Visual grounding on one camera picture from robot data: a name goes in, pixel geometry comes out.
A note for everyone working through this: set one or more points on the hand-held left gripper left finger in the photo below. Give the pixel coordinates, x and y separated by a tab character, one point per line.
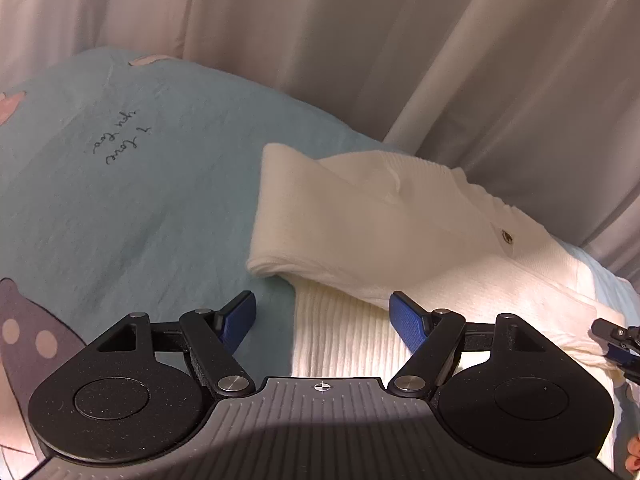
239	317

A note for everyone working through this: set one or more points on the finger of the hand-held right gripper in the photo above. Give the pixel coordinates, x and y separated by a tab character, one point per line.
612	332

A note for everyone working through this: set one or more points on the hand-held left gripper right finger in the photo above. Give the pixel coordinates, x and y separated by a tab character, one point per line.
406	320

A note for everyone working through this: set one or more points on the white ribbed knit sweater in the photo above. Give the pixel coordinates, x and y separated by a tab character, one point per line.
375	220

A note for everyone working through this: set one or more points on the light blue printed bed sheet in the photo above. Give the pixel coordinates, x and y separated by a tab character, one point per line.
125	210

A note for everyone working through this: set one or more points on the white curtain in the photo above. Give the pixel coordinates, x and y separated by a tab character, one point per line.
350	35

